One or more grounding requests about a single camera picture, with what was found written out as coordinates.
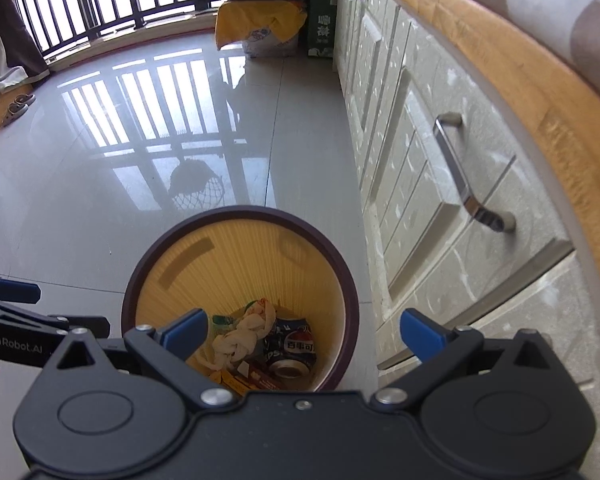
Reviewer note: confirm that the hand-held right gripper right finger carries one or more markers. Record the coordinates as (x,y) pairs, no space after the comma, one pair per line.
(422,335)

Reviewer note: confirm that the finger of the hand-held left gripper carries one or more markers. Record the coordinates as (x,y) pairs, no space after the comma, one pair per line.
(15,290)
(90,327)

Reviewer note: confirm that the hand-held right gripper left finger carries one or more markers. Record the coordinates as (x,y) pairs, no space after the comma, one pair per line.
(185,335)

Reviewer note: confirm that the white tissue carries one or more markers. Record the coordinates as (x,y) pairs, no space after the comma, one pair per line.
(240,340)

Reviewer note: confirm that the orange paper packet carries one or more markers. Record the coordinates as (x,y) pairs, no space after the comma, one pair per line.
(230,382)

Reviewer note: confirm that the red cardboard box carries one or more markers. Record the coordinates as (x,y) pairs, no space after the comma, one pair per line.
(260,377)

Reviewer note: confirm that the yellow bin with brown rim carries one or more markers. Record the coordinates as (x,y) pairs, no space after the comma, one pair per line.
(240,260)

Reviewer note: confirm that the green white paper wrapper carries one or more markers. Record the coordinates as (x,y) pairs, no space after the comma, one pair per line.
(222,322)

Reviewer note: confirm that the crushed blue soda can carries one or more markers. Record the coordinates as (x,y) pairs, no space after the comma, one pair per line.
(295,345)

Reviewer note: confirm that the cream embossed cabinet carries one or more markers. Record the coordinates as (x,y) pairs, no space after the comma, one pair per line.
(430,160)

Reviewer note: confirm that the beige slipper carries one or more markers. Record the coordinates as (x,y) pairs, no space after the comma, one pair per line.
(26,100)
(14,114)

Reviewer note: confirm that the brown curtain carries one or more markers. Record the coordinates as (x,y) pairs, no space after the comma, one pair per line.
(17,35)

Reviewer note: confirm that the wooden countertop edge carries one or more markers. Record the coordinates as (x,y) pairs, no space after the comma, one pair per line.
(530,85)

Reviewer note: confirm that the black balcony railing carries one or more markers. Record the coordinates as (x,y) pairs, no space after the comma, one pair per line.
(87,5)

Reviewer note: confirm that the white printed bag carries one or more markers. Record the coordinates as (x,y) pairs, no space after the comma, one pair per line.
(270,42)

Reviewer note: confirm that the yellow cloth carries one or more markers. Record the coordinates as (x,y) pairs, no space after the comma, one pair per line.
(240,17)

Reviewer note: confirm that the green carton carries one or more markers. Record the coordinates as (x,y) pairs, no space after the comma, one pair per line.
(322,20)

